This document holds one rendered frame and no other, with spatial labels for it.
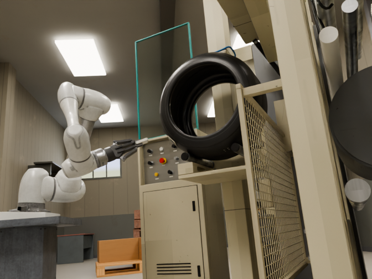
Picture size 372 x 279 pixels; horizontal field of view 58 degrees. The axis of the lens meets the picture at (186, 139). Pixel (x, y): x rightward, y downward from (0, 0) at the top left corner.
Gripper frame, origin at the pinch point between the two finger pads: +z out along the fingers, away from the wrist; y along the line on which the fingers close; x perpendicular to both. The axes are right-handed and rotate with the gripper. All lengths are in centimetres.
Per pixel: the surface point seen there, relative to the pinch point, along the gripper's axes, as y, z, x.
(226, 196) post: 38, 39, -30
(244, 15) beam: -26, 73, 44
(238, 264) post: 73, 27, -41
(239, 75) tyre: 4, 50, 34
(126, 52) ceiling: -340, 158, -258
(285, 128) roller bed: 30, 73, 10
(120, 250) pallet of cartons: -60, 20, -379
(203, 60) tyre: -17, 44, 29
